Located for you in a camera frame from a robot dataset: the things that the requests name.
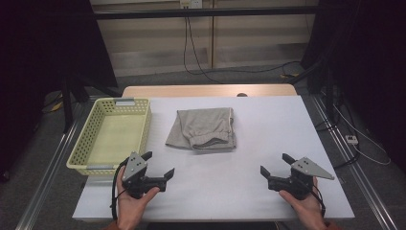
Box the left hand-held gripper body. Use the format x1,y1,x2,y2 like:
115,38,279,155
121,151,168,199

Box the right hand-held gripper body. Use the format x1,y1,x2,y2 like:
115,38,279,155
267,156,335,201

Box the pale yellow perforated plastic basket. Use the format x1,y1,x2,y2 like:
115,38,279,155
65,97,152,177

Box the grey pants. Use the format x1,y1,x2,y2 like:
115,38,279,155
165,106,237,154

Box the person's right hand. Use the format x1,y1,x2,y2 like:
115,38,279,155
278,175,327,224

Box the person's left hand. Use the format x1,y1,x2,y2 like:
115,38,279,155
115,166,161,224

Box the white table mat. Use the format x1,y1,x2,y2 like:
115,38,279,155
71,95,356,223

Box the black metal stand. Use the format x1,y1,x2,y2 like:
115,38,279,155
60,73,123,133
305,60,339,126

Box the dark curtain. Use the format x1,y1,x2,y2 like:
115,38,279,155
300,0,406,164
0,0,119,181

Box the black horizontal metal bar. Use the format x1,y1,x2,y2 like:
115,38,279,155
92,5,320,21

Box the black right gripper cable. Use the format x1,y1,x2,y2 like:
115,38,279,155
308,185,327,219

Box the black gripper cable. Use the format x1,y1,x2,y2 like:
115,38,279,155
109,157,130,222
308,185,327,219

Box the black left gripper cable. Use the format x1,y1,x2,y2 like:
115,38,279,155
109,157,130,222

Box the black cable bundle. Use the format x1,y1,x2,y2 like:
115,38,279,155
314,95,363,170

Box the aluminium floor rail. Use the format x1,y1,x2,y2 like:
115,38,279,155
13,95,97,230
309,95,400,230

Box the white floor cable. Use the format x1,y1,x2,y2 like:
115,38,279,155
331,103,392,167

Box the black floor cable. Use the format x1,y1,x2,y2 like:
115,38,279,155
182,15,303,77

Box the black wall cable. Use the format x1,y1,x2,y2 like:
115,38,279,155
185,8,224,84

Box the white wall outlet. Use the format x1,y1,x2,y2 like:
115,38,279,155
179,0,204,10

